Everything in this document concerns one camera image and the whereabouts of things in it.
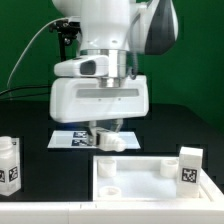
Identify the black cable on table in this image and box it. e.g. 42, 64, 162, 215
0, 84, 54, 100

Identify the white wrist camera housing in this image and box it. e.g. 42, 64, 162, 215
54, 55, 109, 77

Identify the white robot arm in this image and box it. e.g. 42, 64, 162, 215
50, 0, 178, 151

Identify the white square table top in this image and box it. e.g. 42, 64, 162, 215
93, 156, 224, 202

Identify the white camera cable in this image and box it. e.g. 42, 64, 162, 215
5, 17, 64, 98

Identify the white sheet with tags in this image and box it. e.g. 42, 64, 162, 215
48, 130, 140, 149

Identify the grey braided robot cable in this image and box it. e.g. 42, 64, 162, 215
126, 13, 148, 81

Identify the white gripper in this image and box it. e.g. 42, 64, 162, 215
50, 75, 149, 146

